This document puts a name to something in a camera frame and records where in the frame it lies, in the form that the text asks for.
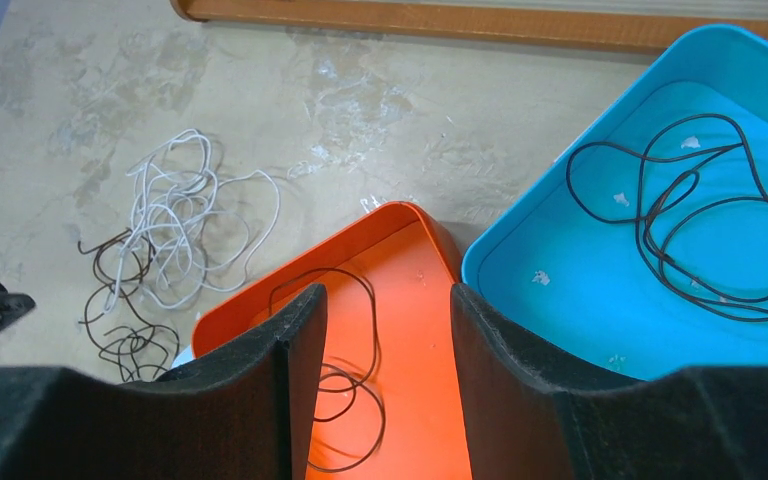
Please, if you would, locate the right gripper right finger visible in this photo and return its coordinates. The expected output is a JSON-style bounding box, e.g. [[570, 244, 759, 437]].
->
[[450, 284, 768, 479]]

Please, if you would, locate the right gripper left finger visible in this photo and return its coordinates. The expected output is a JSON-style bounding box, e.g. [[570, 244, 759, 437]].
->
[[0, 284, 327, 479]]

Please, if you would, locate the dark cable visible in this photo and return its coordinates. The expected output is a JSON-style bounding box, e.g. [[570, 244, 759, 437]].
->
[[267, 266, 387, 475], [77, 228, 181, 384], [565, 113, 768, 331]]

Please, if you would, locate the orange tray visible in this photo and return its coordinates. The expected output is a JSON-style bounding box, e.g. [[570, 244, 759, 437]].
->
[[191, 202, 471, 479]]

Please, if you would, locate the white cable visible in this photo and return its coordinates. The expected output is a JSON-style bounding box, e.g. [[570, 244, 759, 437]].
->
[[102, 128, 283, 313]]

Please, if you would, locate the light blue tray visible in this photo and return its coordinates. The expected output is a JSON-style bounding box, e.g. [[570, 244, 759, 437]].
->
[[462, 25, 768, 380]]

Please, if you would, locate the wooden shelf rack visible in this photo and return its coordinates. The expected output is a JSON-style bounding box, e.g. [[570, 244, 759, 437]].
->
[[170, 0, 768, 58]]

